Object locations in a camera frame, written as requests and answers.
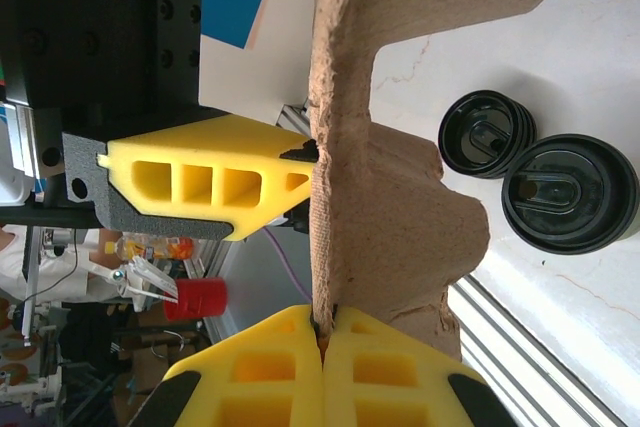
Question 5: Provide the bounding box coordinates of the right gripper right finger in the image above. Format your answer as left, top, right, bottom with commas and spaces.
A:
322, 306, 516, 427

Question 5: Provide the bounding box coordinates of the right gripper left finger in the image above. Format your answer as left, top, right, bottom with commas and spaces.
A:
127, 304, 326, 427

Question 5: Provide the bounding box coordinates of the brown pulp cup carrier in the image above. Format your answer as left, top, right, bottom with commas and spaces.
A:
307, 0, 569, 363

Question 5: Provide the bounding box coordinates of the black plastic cup lid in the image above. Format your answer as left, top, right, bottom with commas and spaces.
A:
438, 90, 526, 176
501, 134, 637, 253
449, 101, 537, 182

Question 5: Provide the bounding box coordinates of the red plastic cup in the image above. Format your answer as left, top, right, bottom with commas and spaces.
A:
163, 276, 229, 322

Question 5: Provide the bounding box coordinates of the person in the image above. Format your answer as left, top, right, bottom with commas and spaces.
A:
0, 224, 126, 301

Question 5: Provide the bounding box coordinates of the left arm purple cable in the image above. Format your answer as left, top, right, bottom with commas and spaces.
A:
264, 226, 314, 306

